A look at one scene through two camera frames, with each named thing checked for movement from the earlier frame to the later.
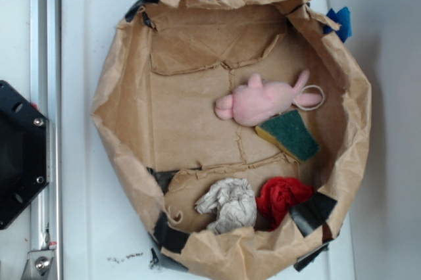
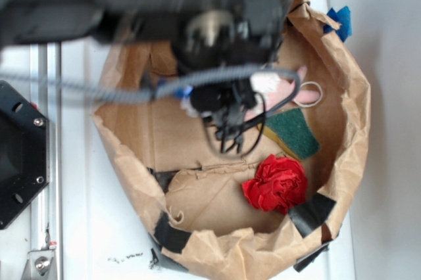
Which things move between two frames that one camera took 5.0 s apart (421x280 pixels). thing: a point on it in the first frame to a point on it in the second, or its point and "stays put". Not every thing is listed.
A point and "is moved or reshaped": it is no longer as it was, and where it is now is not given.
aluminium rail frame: x=45 y=259 stays put
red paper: x=277 y=197 is moved or reshaped
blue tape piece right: x=343 y=17 stays put
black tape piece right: x=313 y=213 stays put
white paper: x=235 y=203 to x=262 y=85
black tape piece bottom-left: x=168 y=236 stays put
